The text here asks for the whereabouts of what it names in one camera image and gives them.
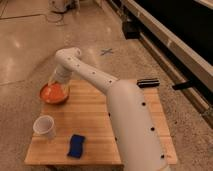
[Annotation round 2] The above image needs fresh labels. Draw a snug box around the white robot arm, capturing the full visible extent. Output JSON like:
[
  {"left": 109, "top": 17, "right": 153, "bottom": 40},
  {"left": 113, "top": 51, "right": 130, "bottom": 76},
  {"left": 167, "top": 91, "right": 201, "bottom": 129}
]
[{"left": 51, "top": 47, "right": 171, "bottom": 171}]

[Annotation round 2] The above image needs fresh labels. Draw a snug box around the orange ceramic bowl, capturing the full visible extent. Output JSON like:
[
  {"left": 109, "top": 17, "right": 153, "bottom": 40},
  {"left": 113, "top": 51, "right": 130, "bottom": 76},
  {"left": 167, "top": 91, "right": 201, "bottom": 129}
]
[{"left": 40, "top": 83, "right": 69, "bottom": 104}]

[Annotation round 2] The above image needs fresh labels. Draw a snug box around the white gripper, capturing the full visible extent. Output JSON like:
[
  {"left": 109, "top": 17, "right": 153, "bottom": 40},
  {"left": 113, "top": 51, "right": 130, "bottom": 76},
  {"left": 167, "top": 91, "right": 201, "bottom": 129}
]
[{"left": 48, "top": 65, "right": 72, "bottom": 92}]

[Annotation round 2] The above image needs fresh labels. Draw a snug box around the black box on floor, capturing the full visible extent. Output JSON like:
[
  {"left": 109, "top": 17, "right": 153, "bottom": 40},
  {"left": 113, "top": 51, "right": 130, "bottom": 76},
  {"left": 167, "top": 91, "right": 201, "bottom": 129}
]
[{"left": 122, "top": 22, "right": 140, "bottom": 39}]

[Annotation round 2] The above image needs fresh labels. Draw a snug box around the wooden table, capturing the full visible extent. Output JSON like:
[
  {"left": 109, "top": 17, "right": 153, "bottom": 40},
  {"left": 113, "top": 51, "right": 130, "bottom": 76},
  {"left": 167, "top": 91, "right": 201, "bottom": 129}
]
[{"left": 24, "top": 78, "right": 179, "bottom": 167}]

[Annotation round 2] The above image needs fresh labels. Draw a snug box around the black bracket on rail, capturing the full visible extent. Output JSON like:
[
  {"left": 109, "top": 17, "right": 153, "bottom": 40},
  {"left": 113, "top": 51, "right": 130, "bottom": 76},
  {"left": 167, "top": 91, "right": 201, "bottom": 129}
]
[{"left": 172, "top": 81, "right": 194, "bottom": 90}]

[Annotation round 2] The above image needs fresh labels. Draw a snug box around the white paper cup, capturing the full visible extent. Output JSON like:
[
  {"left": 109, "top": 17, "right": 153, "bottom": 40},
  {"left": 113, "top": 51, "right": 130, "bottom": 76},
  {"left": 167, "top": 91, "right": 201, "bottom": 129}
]
[{"left": 33, "top": 115, "right": 56, "bottom": 139}]

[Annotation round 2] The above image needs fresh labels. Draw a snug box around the blue sponge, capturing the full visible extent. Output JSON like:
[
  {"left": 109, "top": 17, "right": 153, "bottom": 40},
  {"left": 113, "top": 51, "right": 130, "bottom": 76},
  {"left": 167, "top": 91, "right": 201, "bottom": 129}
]
[{"left": 67, "top": 134, "right": 85, "bottom": 158}]

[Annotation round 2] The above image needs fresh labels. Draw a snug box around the black rectangular object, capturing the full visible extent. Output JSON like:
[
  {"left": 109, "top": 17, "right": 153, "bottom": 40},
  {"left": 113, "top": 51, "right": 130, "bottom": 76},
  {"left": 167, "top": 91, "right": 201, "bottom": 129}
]
[{"left": 137, "top": 79, "right": 160, "bottom": 88}]

